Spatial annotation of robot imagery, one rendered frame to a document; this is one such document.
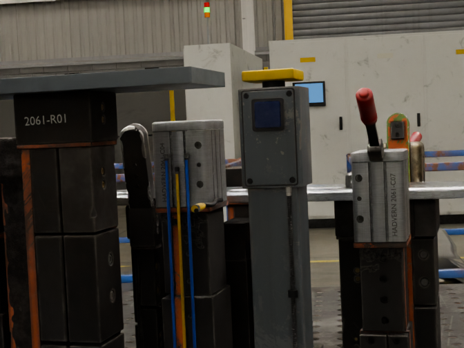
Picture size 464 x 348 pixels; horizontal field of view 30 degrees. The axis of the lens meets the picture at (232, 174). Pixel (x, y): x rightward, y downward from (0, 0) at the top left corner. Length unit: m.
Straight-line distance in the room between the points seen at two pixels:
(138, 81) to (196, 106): 8.30
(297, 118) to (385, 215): 0.22
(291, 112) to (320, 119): 8.21
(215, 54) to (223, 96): 0.45
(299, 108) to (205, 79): 0.12
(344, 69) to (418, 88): 0.79
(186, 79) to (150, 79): 0.04
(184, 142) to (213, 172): 0.06
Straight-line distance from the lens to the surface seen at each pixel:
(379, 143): 1.08
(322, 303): 1.95
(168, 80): 0.96
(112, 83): 0.98
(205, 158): 1.15
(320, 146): 9.17
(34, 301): 1.08
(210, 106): 9.23
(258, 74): 0.97
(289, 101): 0.95
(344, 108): 9.17
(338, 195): 1.23
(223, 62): 9.23
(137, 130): 1.23
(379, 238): 1.11
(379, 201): 1.11
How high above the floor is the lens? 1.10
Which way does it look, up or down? 3 degrees down
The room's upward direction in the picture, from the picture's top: 3 degrees counter-clockwise
